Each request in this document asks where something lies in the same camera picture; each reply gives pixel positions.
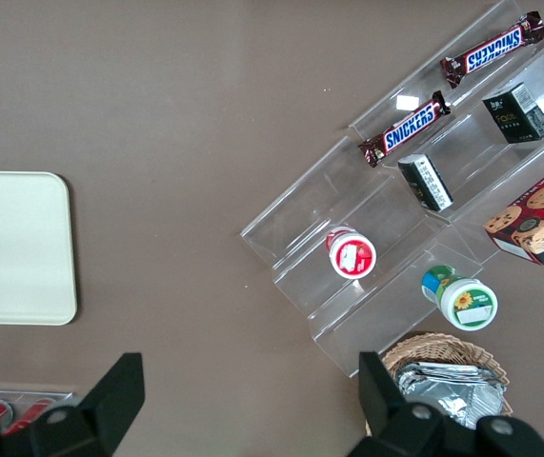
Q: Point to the light wicker basket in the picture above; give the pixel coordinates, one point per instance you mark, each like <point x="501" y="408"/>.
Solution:
<point x="443" y="343"/>

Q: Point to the red lid yogurt cup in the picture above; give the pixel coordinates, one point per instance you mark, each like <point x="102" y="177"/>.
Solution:
<point x="352" y="254"/>

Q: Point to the Snickers chocolate bar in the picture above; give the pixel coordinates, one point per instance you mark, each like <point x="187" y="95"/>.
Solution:
<point x="493" y="50"/>
<point x="407" y="128"/>

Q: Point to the green lid yogurt cup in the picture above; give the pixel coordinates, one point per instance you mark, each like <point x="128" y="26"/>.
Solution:
<point x="467" y="302"/>

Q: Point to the red plaid cookie box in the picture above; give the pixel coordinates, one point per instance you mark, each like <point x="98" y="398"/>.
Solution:
<point x="538" y="219"/>

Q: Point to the clear acrylic stepped stand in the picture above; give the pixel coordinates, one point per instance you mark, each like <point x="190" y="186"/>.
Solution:
<point x="481" y="162"/>
<point x="309" y="200"/>

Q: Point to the small black box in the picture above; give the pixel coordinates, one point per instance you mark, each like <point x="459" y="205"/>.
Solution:
<point x="514" y="114"/>
<point x="426" y="183"/>

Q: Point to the beige plastic tray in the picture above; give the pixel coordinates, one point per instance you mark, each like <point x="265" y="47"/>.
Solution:
<point x="14" y="247"/>

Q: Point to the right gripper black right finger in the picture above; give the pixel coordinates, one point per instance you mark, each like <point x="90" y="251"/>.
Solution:
<point x="381" y="400"/>

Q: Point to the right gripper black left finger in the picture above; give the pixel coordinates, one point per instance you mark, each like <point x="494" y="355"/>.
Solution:
<point x="109" y="395"/>

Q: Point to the aluminium foil container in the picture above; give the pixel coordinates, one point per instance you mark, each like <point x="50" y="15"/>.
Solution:
<point x="452" y="395"/>

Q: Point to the clear acrylic bottle rack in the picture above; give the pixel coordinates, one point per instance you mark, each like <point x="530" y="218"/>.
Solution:
<point x="24" y="395"/>

